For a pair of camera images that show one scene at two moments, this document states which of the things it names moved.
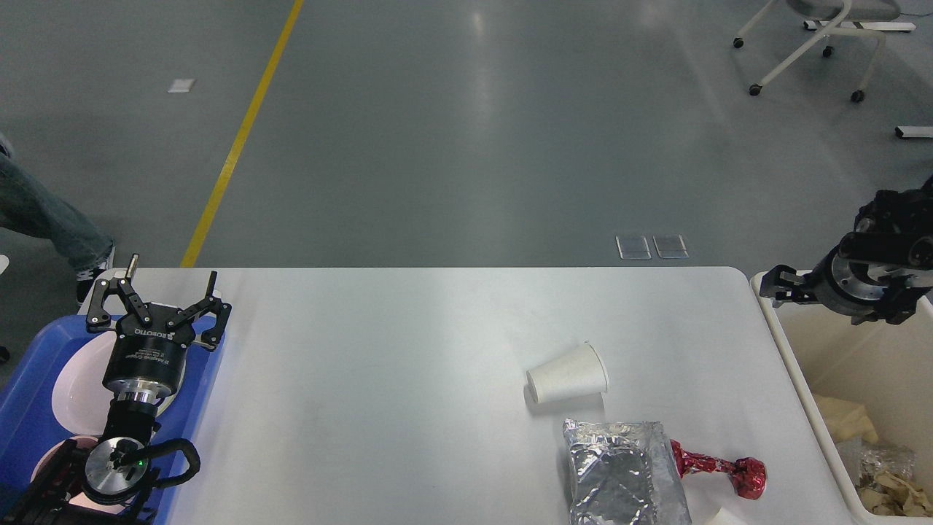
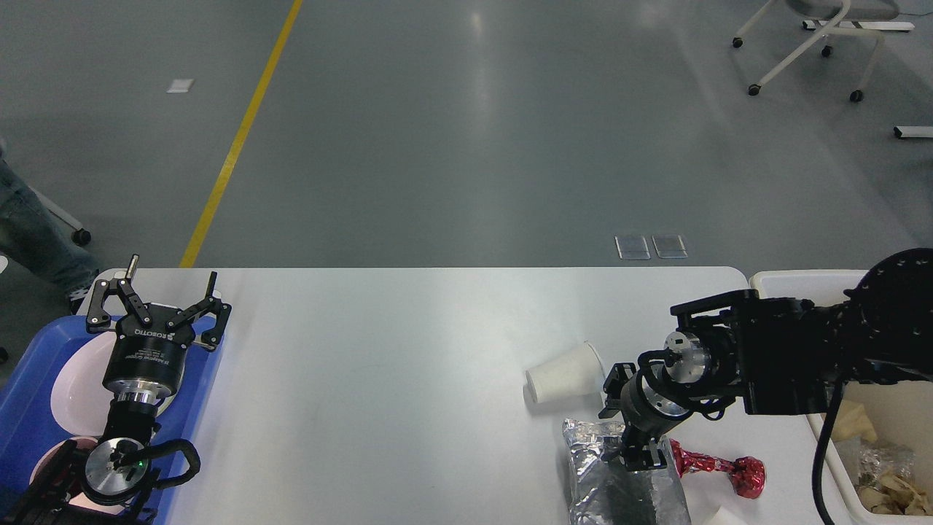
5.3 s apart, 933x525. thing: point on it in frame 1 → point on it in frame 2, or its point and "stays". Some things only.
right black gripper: (850, 286) → (643, 420)
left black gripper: (146, 359) stays
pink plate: (80, 399) stays
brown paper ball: (891, 494) stays
